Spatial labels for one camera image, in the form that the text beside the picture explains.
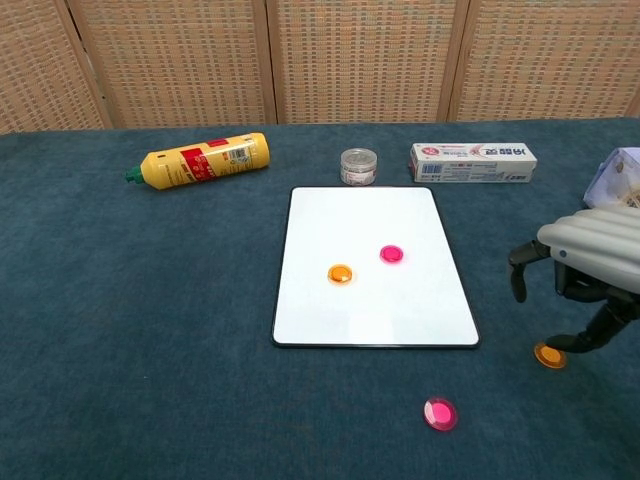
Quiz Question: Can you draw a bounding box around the white toothpaste box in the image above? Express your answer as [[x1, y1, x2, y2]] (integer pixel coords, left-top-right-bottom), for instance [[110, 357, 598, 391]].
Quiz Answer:
[[409, 142, 539, 185]]

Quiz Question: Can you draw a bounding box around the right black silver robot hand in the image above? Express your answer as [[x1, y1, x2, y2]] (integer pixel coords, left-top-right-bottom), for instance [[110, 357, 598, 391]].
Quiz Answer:
[[507, 207, 640, 354]]

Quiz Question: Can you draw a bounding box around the white magnetic board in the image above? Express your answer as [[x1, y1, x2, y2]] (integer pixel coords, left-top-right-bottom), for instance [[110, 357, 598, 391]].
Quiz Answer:
[[271, 186, 481, 350]]

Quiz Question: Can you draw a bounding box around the yellow bottle with green cap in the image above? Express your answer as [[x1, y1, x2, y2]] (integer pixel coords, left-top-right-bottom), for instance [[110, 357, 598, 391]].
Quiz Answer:
[[123, 132, 272, 193]]

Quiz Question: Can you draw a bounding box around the dark teal table cloth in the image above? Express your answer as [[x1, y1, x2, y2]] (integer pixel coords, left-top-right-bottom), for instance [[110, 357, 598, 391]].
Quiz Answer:
[[0, 116, 640, 480]]

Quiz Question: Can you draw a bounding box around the woven bamboo folding screen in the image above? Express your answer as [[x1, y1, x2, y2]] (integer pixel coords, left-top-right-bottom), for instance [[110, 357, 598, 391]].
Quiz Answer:
[[0, 0, 640, 135]]

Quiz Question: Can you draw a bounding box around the pale blue tissue pack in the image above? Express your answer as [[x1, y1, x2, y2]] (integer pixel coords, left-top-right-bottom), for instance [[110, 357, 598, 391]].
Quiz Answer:
[[582, 147, 640, 212]]

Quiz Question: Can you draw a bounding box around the orange token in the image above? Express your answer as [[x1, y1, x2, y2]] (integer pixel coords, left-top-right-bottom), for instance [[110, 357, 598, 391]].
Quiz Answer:
[[533, 342, 569, 371], [327, 263, 355, 287]]

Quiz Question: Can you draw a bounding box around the small round clear jar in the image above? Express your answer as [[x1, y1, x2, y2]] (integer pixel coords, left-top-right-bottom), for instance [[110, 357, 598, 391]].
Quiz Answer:
[[340, 147, 379, 187]]

